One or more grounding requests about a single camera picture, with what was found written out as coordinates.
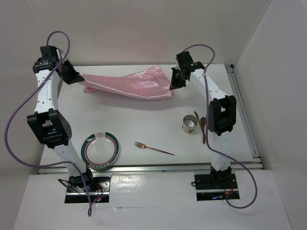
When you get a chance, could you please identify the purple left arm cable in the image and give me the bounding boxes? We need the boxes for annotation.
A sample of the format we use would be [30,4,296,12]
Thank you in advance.
[4,31,106,217]

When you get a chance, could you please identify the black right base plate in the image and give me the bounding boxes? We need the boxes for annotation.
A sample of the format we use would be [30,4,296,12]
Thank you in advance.
[191,174,240,201]

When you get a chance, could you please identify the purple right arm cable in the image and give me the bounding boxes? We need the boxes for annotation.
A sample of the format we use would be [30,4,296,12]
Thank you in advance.
[182,44,259,209]

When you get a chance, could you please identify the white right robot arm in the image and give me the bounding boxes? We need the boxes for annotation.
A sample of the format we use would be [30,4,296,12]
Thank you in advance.
[170,51,236,189]

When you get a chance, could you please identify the aluminium side rail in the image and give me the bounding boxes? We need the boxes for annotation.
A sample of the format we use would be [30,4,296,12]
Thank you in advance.
[225,64,264,170]

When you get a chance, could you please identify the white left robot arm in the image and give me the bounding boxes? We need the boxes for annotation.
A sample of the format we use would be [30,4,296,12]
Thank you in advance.
[27,45,95,191]

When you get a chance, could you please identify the brown wooden knife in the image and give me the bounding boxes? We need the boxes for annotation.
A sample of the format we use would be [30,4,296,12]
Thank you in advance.
[194,111,206,144]

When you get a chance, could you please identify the pink rose satin placemat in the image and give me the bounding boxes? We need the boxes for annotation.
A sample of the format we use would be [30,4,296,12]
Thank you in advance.
[79,66,172,100]

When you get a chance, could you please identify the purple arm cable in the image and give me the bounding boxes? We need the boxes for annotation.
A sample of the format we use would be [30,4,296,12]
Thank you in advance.
[4,31,106,217]
[182,44,259,209]

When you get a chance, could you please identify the brown wooden spoon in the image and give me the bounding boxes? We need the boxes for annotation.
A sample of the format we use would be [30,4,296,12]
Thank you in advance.
[201,117,206,144]

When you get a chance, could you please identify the aluminium table edge rail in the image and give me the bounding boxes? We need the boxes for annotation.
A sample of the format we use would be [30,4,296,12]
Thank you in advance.
[38,159,264,174]

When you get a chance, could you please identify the copper fork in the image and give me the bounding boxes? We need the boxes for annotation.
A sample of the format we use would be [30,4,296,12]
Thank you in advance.
[134,141,174,156]

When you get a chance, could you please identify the white plate green red rim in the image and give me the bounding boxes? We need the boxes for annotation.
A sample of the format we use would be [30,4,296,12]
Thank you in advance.
[81,132,120,170]

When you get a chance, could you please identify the paper cup silver interior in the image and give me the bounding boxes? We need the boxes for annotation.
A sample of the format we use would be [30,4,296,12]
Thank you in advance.
[182,115,198,133]

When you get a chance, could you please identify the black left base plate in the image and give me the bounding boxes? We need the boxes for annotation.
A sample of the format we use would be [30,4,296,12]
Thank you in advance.
[64,174,111,204]

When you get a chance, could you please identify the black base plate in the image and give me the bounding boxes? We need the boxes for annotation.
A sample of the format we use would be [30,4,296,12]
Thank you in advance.
[191,174,240,201]
[64,174,111,204]

